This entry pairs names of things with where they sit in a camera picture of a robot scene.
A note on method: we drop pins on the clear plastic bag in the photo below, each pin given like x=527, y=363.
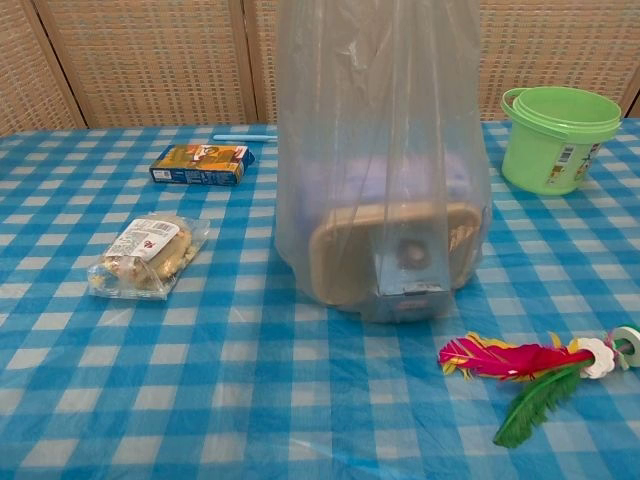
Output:
x=350, y=125

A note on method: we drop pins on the beige plastic container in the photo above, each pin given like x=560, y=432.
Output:
x=345, y=265

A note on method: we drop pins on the purple plastic item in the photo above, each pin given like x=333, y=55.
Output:
x=375, y=180

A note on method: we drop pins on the blue carton box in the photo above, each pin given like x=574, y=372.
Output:
x=407, y=280

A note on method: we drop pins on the light blue plastic stick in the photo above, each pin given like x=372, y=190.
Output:
x=242, y=137

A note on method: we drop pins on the blue yellow snack box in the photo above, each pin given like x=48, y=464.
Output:
x=202, y=164

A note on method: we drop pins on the blue white checkered tablecloth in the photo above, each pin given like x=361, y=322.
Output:
x=225, y=360

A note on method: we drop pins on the wrapped pastry in clear packet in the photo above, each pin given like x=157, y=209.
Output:
x=147, y=255

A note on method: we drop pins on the colourful feather shuttlecock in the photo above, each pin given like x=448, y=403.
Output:
x=520, y=367

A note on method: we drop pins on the green plastic bucket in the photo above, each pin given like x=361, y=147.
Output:
x=545, y=155

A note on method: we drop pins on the woven bamboo folding screen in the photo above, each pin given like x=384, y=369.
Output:
x=140, y=60

